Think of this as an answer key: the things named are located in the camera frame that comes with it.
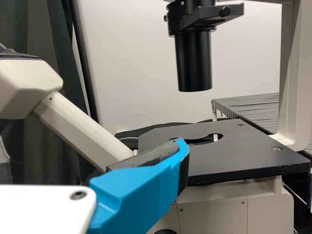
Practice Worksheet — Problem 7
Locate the cream microscope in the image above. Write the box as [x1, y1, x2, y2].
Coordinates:
[0, 0, 312, 234]

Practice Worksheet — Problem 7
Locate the black platform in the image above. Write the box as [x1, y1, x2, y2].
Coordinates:
[211, 92, 312, 156]

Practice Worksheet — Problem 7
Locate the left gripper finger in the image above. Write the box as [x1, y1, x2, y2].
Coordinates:
[86, 137, 191, 234]

